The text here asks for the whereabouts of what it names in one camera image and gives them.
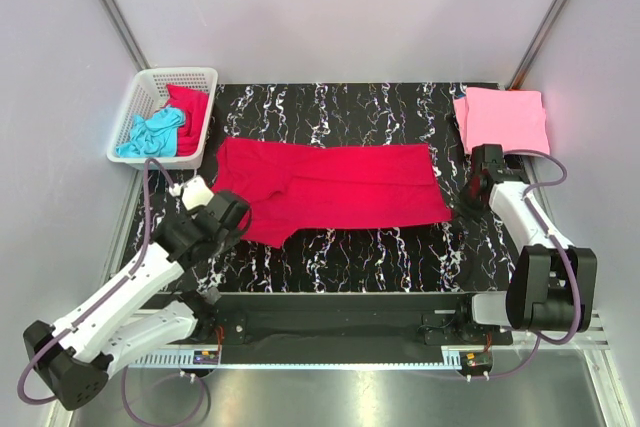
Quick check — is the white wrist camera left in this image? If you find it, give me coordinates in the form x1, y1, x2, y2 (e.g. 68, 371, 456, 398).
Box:
168, 175, 214, 211

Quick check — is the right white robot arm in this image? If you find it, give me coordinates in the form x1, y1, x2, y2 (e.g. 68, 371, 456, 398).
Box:
453, 144, 597, 345

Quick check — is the red t shirt in basket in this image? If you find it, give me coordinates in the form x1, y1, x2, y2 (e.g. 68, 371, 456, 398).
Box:
165, 84, 209, 157

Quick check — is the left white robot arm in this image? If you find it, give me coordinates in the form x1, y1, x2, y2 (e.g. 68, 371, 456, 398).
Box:
17, 190, 251, 411

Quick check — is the aluminium rail frame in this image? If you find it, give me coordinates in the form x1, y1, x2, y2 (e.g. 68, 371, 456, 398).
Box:
47, 266, 639, 427

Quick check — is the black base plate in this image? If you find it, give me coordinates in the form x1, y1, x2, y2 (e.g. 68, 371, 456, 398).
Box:
184, 293, 513, 368

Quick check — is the red t shirt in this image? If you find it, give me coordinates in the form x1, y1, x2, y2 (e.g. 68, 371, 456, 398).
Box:
165, 84, 209, 157
212, 137, 452, 248

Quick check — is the folded pink t shirt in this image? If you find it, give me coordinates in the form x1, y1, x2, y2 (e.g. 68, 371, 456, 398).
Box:
453, 87, 550, 154

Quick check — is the cyan t shirt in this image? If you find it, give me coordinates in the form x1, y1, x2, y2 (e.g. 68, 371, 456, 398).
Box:
115, 106, 186, 158

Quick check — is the white plastic basket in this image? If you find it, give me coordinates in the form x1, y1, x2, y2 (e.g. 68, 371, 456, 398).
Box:
106, 67, 218, 171

